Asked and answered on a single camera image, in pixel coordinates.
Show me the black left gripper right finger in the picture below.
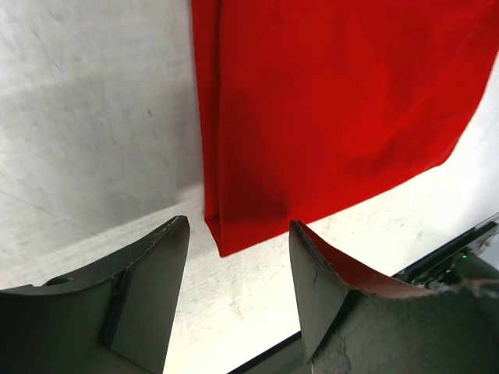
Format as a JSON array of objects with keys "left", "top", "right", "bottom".
[{"left": 288, "top": 220, "right": 499, "bottom": 374}]

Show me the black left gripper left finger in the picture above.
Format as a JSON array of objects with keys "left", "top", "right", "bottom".
[{"left": 1, "top": 216, "right": 190, "bottom": 373}]

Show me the red t shirt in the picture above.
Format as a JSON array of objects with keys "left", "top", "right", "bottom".
[{"left": 191, "top": 1, "right": 498, "bottom": 257}]

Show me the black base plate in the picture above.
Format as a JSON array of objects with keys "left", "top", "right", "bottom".
[{"left": 225, "top": 212, "right": 499, "bottom": 374}]

